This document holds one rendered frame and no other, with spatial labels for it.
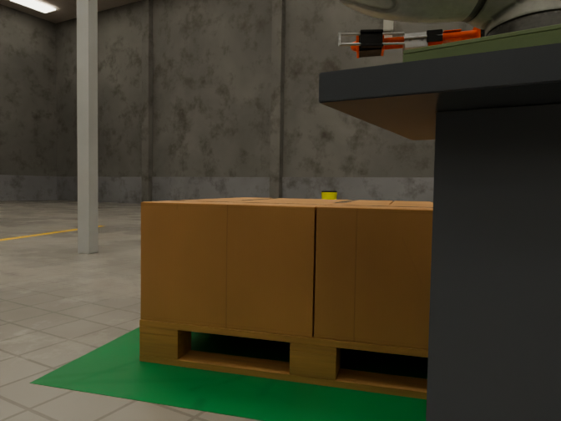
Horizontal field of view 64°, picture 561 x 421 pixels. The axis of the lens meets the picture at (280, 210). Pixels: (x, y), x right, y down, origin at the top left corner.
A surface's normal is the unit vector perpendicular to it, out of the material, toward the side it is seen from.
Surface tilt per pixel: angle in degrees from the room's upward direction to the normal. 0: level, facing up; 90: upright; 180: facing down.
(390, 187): 90
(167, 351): 90
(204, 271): 90
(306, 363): 90
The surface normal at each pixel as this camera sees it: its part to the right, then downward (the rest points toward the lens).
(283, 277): -0.27, 0.04
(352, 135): -0.50, 0.04
